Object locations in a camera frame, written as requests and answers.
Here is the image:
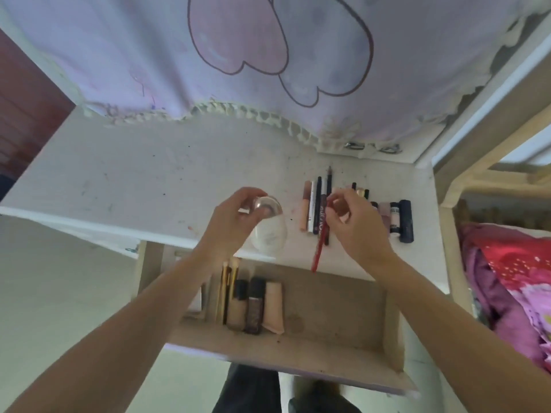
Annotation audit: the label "white round bottle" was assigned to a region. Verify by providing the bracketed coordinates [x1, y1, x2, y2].
[249, 194, 288, 256]

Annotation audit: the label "person's grey trousers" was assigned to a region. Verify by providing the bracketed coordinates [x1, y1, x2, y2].
[213, 363, 362, 413]

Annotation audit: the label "gold handle makeup brush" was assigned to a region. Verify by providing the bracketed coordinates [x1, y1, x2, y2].
[220, 261, 231, 323]

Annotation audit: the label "person's right hand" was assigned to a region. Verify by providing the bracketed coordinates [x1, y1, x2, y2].
[325, 188, 396, 272]

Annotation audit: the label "white table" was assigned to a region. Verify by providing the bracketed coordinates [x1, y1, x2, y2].
[0, 105, 451, 295]

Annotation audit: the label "glass foundation bottle black cap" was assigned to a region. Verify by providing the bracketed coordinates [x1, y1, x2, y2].
[226, 279, 249, 332]

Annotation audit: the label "peach lip gloss tube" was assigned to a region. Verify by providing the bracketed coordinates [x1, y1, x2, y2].
[299, 181, 312, 232]

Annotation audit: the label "brown wooden door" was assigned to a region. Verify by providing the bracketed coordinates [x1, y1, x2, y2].
[0, 28, 76, 202]

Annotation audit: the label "light wooden drawer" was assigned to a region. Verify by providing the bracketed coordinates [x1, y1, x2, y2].
[135, 240, 421, 396]

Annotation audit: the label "black handle makeup brush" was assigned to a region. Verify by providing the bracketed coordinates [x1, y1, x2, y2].
[223, 270, 233, 325]

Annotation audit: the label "light wooden bed frame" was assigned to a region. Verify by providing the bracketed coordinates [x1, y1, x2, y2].
[430, 12, 551, 413]

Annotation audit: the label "lilac heart print cloth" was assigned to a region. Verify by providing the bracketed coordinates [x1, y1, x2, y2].
[0, 0, 551, 153]

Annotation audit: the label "dark square foundation bottle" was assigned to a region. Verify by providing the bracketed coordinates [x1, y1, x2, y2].
[244, 277, 267, 335]

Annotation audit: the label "person's right forearm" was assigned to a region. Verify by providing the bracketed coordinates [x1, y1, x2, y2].
[366, 253, 551, 413]

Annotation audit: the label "person's left forearm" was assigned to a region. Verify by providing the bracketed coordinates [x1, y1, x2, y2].
[0, 249, 235, 413]

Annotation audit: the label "person's left hand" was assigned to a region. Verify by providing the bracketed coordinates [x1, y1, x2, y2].
[192, 186, 269, 271]

